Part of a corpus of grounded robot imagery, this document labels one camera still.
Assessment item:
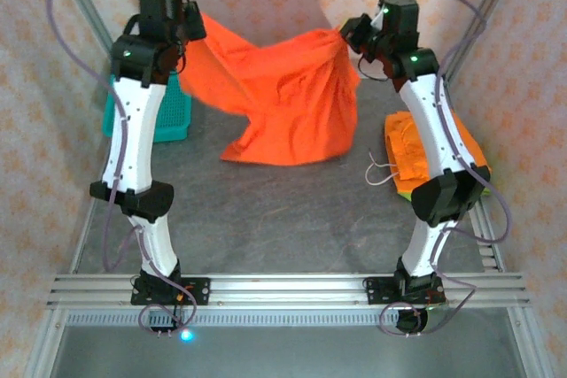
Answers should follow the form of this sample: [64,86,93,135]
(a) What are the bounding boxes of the lime green shorts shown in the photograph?
[398,185,492,200]

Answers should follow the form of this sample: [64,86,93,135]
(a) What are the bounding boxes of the aluminium table edge rail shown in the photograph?
[433,79,557,378]
[353,68,444,83]
[21,143,114,378]

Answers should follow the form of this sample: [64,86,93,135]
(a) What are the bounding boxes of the aluminium frame post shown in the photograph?
[440,0,528,87]
[47,0,121,60]

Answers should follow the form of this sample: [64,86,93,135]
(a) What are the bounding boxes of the teal plastic basket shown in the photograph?
[103,79,194,143]

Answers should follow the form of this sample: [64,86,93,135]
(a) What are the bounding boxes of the aluminium mounting rail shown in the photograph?
[46,274,532,309]

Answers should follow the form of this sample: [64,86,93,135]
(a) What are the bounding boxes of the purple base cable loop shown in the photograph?
[138,291,199,336]
[379,301,429,337]

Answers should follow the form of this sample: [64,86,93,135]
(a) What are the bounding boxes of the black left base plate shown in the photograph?
[131,277,211,307]

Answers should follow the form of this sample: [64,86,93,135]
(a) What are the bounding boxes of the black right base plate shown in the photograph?
[362,277,402,306]

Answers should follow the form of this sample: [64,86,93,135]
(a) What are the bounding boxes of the grey slotted cable duct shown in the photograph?
[66,312,444,328]

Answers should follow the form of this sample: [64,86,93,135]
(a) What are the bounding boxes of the grey metal sheet panel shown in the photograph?
[48,327,528,378]

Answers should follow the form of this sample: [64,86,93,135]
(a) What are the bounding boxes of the light orange shorts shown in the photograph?
[365,110,492,196]

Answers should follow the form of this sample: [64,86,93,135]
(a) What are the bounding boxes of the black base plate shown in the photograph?
[131,277,211,307]
[362,277,402,306]

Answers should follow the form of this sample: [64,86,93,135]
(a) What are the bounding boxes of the red-orange shorts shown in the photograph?
[179,12,362,167]

